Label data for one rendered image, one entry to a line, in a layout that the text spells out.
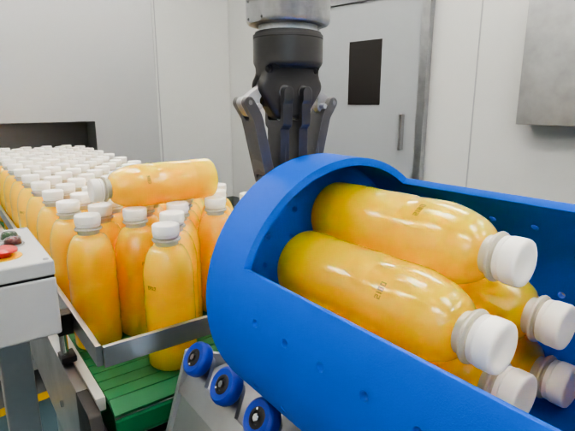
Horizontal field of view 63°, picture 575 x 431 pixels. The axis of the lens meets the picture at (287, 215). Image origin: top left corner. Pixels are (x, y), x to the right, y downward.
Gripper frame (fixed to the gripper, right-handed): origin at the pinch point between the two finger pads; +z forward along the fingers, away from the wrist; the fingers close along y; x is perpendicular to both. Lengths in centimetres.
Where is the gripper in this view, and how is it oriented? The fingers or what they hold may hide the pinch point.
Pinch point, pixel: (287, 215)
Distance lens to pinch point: 54.7
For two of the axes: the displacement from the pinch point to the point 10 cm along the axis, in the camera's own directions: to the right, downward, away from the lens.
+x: 6.0, 1.9, -7.8
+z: 0.0, 9.7, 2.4
